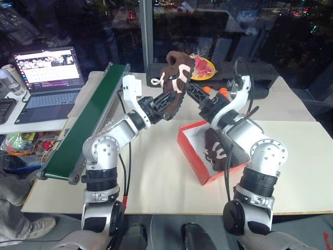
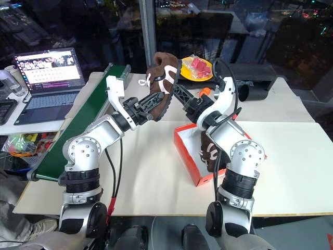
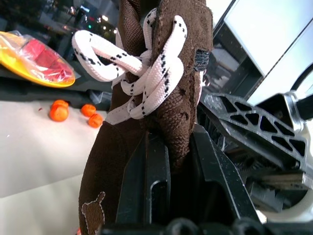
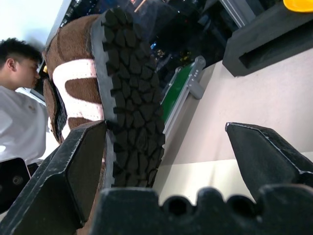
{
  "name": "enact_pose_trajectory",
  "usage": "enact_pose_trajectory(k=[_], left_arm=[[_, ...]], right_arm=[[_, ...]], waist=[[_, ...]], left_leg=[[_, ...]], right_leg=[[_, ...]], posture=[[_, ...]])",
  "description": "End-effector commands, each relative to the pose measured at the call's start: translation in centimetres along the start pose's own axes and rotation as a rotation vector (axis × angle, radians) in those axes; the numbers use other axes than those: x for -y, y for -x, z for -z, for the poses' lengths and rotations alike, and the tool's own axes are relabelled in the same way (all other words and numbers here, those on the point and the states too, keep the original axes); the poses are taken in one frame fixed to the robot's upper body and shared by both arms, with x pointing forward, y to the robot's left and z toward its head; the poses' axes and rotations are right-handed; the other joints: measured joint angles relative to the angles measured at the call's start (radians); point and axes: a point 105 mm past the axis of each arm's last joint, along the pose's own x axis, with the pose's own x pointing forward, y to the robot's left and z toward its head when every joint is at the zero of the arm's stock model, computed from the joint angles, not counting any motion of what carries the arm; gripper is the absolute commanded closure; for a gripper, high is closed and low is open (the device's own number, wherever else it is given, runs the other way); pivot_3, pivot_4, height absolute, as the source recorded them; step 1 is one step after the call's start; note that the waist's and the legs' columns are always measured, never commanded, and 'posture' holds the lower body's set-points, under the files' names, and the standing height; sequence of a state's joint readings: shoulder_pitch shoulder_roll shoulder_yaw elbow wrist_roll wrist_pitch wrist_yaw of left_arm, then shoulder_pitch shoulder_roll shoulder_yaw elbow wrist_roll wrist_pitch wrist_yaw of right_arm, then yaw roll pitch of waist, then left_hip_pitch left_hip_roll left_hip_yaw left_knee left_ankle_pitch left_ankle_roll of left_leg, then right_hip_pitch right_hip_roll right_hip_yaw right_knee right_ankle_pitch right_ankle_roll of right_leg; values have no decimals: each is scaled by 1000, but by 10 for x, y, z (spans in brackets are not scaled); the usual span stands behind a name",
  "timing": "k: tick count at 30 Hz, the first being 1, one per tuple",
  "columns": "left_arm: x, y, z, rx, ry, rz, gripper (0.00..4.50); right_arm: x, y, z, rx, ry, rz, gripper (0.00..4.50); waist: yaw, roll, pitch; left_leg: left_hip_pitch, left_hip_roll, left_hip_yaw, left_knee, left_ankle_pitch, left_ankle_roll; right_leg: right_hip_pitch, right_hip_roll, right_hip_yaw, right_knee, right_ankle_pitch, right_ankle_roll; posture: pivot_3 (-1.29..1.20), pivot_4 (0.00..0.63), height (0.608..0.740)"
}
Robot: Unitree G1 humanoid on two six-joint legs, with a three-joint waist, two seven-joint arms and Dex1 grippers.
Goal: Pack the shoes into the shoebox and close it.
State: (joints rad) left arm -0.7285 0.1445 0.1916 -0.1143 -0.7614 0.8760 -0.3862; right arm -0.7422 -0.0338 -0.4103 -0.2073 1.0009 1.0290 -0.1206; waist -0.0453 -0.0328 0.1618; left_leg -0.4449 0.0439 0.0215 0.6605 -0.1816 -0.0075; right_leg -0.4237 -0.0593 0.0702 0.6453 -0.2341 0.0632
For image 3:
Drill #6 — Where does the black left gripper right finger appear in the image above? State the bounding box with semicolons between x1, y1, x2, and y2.
191;124;260;223

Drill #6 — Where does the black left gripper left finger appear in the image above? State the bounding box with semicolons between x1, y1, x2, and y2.
114;131;171;225

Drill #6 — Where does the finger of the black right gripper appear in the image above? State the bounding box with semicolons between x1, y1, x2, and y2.
200;93;308;163

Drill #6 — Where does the brown shoe with white laces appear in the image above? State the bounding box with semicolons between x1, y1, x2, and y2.
78;0;215;235

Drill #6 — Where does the small orange ball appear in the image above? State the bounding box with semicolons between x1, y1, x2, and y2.
49;105;69;122
52;99;69;110
80;103;97;118
88;113;104;128

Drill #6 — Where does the black case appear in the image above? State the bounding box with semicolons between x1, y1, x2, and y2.
0;67;113;110

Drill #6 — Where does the yellow disc in plastic bag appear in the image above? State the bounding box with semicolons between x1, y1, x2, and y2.
0;30;76;88

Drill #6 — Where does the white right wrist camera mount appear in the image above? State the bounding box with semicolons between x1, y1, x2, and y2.
254;91;313;235

